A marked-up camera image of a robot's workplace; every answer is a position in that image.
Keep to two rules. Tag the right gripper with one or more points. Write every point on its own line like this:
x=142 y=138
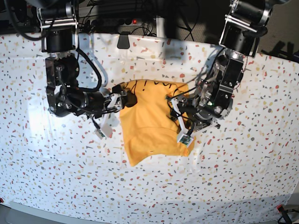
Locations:
x=94 y=103

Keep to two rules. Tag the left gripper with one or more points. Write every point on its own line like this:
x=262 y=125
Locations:
x=200 y=120

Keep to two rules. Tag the yellow T-shirt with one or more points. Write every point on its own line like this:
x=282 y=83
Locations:
x=147 y=128

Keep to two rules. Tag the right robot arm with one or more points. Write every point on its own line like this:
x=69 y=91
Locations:
x=58 y=23

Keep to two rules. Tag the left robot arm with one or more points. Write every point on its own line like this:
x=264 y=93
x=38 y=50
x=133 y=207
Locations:
x=212 y=99

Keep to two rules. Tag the black table clamp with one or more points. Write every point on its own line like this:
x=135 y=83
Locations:
x=123 y=41

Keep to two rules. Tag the terrazzo patterned tablecloth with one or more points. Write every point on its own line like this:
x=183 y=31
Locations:
x=236 y=174

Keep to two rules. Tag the white power strip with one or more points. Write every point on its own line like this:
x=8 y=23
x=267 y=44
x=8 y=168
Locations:
x=109 y=22

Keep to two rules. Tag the white metal pole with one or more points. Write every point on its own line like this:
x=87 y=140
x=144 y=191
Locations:
x=160 y=22

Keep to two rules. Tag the red-tipped clamp right corner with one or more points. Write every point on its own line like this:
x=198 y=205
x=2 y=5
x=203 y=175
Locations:
x=284 y=219

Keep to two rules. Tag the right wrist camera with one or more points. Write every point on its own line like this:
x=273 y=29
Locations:
x=104 y=131

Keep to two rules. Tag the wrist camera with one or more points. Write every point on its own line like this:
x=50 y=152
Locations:
x=185 y=139
x=104 y=131

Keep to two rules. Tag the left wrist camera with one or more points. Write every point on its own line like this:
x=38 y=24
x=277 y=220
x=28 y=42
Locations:
x=185 y=139

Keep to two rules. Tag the black camera stand pole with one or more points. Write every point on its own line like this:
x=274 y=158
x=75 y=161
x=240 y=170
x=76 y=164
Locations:
x=170 y=19

